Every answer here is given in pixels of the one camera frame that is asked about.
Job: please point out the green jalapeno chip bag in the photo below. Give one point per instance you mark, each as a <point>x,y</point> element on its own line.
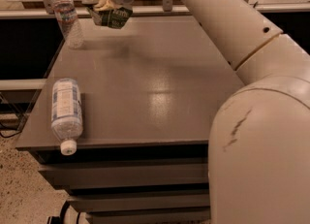
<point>113,18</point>

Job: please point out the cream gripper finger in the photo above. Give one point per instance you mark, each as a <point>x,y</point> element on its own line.
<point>104,5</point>

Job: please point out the lying white-capped water bottle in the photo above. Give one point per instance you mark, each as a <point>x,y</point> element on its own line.
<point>66,115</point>

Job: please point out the upright clear water bottle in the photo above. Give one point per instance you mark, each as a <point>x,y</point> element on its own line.
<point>67,17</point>

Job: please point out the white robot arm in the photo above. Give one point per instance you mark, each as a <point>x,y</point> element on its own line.
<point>259,144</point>

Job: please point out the grey drawer cabinet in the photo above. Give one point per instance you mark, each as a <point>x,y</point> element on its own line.
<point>149,93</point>

